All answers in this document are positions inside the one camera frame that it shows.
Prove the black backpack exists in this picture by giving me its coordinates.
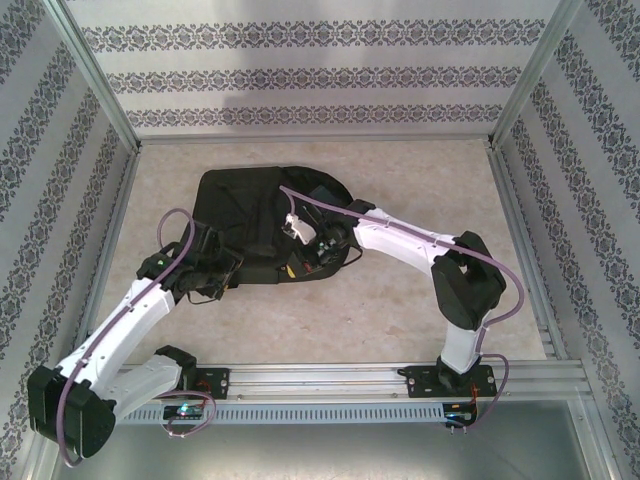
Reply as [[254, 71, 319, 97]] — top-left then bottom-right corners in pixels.
[[192, 164, 357, 287]]

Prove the left controller circuit board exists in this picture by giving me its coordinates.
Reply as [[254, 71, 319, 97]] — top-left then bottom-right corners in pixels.
[[162, 404, 205, 421]]

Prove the controller circuit board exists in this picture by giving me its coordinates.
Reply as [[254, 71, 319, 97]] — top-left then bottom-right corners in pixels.
[[443, 402, 480, 430], [162, 404, 205, 421]]

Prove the grey metal panel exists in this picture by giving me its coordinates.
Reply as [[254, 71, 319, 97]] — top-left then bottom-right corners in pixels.
[[29, 419, 614, 480]]

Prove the right controller circuit board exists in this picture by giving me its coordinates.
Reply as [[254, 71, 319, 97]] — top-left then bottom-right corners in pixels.
[[443, 402, 480, 430]]

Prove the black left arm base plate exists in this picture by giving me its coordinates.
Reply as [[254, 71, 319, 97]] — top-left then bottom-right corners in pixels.
[[164, 367, 232, 401]]

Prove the aluminium side rail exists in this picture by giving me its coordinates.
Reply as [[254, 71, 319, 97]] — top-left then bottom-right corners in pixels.
[[487, 147, 570, 360], [67, 147, 144, 365]]

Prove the aluminium mounting rail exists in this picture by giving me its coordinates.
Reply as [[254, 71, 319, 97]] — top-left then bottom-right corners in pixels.
[[49, 363, 589, 401]]

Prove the grey slotted cable duct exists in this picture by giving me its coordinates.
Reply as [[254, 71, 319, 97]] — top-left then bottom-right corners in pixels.
[[112, 402, 447, 425]]

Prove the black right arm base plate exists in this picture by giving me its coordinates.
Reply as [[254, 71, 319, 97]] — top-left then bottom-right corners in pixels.
[[406, 363, 498, 400]]

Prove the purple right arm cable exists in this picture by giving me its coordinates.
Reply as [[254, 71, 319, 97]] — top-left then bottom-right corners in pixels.
[[278, 184, 524, 432]]

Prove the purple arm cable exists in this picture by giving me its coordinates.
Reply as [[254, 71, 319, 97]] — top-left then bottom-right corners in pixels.
[[54, 208, 217, 469], [278, 184, 524, 432]]

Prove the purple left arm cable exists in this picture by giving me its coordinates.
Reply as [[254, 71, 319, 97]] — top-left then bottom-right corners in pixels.
[[54, 208, 217, 469]]

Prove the aluminium frame post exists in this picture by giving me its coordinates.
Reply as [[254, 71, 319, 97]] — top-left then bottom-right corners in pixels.
[[488, 0, 586, 149], [47, 0, 142, 151]]

